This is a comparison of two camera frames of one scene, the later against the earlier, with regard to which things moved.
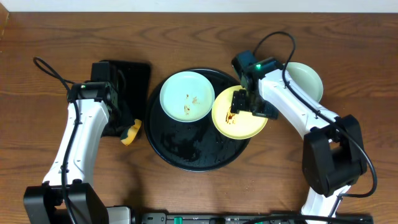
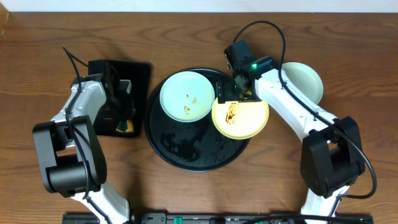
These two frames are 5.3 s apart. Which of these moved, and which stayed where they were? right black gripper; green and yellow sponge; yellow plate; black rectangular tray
Moved: right black gripper; green and yellow sponge
Stayed: black rectangular tray; yellow plate
